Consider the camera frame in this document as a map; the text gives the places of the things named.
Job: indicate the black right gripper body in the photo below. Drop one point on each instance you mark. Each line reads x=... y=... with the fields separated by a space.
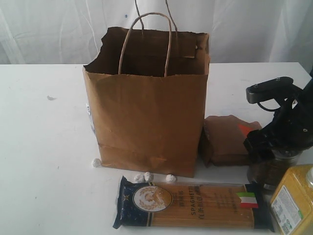
x=291 y=127

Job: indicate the glass jar with metal lid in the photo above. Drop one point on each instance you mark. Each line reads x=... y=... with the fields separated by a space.
x=268 y=166

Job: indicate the brown kraft pouch orange label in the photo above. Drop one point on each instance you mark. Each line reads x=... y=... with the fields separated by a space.
x=222 y=141

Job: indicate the yellow grain container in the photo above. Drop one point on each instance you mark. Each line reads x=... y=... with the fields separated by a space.
x=292 y=202

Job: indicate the blue spaghetti packet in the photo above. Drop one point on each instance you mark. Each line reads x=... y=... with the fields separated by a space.
x=161 y=204

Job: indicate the small white blue milk carton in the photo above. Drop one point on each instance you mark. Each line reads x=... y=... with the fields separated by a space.
x=90 y=118

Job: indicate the small paper scrap on table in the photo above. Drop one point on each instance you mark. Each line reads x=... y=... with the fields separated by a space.
x=50 y=98

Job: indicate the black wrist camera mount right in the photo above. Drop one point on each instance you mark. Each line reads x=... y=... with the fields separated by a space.
x=279 y=89

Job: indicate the brown paper bag with handles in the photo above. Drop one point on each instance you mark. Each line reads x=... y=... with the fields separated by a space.
x=147 y=91

